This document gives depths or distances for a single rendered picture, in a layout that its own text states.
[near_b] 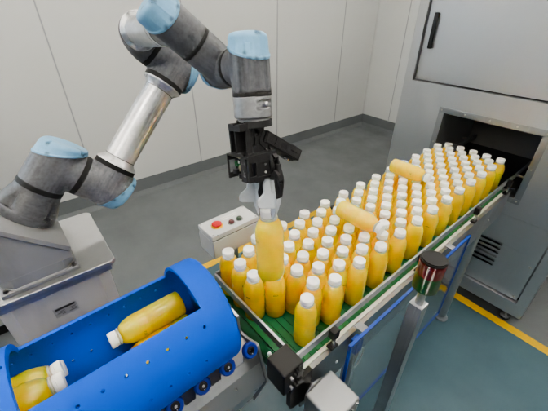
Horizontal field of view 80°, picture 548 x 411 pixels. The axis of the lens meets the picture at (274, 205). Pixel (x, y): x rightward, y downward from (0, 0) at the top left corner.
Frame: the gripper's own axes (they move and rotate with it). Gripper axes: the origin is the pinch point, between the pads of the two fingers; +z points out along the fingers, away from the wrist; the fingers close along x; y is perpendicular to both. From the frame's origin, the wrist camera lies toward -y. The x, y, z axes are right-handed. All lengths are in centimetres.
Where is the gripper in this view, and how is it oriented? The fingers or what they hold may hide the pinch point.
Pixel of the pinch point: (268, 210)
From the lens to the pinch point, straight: 72.3
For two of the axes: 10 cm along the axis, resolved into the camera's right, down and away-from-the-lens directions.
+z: 0.6, 9.3, 3.5
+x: 6.7, 2.3, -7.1
